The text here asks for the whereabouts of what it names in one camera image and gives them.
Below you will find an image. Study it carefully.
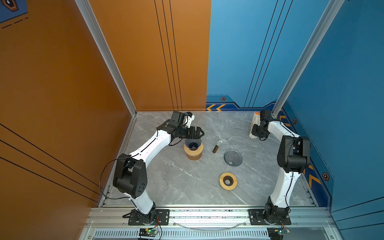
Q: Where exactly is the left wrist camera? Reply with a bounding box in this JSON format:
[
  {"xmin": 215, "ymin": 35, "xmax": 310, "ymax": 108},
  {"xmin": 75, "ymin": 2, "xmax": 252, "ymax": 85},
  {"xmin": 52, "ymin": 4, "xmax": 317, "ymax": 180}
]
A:
[{"xmin": 183, "ymin": 112, "xmax": 195, "ymax": 128}]

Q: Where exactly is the left circuit board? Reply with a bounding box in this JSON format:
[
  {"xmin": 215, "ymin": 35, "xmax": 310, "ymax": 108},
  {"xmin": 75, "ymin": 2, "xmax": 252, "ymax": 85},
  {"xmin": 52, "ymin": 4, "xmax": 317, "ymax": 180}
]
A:
[{"xmin": 139, "ymin": 228, "xmax": 159, "ymax": 239}]

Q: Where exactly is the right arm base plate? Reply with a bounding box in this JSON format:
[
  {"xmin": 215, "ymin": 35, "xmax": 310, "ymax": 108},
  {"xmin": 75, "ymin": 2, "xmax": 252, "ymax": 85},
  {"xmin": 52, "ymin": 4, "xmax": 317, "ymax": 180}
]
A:
[{"xmin": 248, "ymin": 209, "xmax": 292, "ymax": 226}]

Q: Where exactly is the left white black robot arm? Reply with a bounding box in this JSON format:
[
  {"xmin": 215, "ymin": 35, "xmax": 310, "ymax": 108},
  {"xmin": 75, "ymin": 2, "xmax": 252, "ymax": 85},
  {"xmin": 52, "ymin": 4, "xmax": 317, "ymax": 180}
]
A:
[{"xmin": 113, "ymin": 111, "xmax": 205, "ymax": 225}]

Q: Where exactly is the right circuit board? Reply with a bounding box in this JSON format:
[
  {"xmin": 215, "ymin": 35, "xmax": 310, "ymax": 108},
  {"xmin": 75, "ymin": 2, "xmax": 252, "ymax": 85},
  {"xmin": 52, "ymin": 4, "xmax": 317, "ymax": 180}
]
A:
[{"xmin": 267, "ymin": 228, "xmax": 291, "ymax": 240}]

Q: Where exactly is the amber glass pitcher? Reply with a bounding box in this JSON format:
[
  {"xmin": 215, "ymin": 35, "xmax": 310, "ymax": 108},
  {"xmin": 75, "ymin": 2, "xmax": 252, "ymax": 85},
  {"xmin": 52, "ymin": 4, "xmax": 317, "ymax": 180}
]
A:
[{"xmin": 186, "ymin": 151, "xmax": 203, "ymax": 161}]

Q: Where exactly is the circuit board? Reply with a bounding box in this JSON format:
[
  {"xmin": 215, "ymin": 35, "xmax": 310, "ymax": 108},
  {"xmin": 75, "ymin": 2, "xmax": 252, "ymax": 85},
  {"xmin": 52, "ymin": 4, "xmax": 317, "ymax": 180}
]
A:
[
  {"xmin": 139, "ymin": 228, "xmax": 159, "ymax": 239},
  {"xmin": 267, "ymin": 228, "xmax": 291, "ymax": 240}
]

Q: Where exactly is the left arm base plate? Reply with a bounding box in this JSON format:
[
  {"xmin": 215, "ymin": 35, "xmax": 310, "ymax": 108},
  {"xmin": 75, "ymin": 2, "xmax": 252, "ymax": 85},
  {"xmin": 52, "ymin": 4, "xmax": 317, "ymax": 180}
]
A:
[{"xmin": 128, "ymin": 209, "xmax": 170, "ymax": 226}]

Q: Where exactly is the coffee filter bag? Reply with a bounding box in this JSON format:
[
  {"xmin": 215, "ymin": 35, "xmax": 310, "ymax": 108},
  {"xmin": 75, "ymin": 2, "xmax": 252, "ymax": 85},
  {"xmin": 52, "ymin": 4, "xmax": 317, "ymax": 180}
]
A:
[{"xmin": 249, "ymin": 112, "xmax": 260, "ymax": 139}]

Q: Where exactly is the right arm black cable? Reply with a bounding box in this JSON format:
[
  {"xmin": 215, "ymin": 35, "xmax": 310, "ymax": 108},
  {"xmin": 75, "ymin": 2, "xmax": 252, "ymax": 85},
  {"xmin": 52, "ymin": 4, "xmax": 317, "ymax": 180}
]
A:
[{"xmin": 269, "ymin": 119, "xmax": 301, "ymax": 211}]

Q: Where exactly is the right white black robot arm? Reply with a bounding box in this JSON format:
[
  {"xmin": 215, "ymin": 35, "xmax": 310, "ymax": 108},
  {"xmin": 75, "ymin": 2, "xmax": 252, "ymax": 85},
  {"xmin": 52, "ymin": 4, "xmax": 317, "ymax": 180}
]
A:
[{"xmin": 250, "ymin": 110, "xmax": 311, "ymax": 225}]

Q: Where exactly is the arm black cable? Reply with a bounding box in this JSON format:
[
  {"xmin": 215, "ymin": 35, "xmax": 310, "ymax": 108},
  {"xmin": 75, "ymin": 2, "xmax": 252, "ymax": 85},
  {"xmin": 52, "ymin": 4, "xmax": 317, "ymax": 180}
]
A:
[
  {"xmin": 269, "ymin": 119, "xmax": 301, "ymax": 211},
  {"xmin": 98, "ymin": 128, "xmax": 172, "ymax": 201}
]

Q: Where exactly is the blue glass dripper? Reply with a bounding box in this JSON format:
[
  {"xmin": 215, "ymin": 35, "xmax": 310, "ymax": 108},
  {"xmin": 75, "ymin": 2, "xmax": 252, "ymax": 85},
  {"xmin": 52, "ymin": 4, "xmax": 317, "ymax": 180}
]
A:
[{"xmin": 185, "ymin": 139, "xmax": 202, "ymax": 151}]

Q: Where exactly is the left aluminium corner post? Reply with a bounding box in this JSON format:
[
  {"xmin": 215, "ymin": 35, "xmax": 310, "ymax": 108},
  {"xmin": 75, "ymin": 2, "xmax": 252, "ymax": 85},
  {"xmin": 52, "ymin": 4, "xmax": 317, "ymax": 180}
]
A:
[{"xmin": 75, "ymin": 0, "xmax": 137, "ymax": 117}]

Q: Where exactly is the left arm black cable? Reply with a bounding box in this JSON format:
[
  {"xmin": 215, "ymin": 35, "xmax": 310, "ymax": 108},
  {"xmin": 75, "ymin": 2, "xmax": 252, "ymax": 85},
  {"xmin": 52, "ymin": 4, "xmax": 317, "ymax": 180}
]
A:
[{"xmin": 98, "ymin": 128, "xmax": 172, "ymax": 201}]

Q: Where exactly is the aluminium corner post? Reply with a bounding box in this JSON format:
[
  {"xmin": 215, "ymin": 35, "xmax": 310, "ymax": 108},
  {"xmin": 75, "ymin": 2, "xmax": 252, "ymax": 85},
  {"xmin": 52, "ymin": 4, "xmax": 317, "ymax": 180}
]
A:
[
  {"xmin": 75, "ymin": 0, "xmax": 137, "ymax": 117},
  {"xmin": 272, "ymin": 0, "xmax": 345, "ymax": 117}
]

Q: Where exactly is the right aluminium corner post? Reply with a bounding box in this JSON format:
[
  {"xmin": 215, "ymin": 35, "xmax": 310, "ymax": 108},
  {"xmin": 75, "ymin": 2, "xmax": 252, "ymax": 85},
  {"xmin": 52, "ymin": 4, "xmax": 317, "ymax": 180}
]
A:
[{"xmin": 272, "ymin": 0, "xmax": 345, "ymax": 117}]

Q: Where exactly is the grey glass dripper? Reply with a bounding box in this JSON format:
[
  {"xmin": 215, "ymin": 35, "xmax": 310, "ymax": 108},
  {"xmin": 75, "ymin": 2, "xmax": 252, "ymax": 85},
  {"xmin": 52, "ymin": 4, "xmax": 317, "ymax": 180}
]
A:
[{"xmin": 224, "ymin": 150, "xmax": 243, "ymax": 167}]

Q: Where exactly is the aluminium front rail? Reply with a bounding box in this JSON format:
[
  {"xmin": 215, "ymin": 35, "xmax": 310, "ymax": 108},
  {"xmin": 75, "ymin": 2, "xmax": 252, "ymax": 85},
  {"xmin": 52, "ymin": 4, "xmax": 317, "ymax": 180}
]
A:
[{"xmin": 80, "ymin": 206, "xmax": 343, "ymax": 240}]

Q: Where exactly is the wooden dripper ring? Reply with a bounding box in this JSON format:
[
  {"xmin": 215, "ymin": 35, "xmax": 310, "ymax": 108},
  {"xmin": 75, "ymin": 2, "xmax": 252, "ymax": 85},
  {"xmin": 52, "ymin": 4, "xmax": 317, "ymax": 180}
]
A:
[
  {"xmin": 218, "ymin": 172, "xmax": 238, "ymax": 191},
  {"xmin": 183, "ymin": 142, "xmax": 204, "ymax": 159}
]

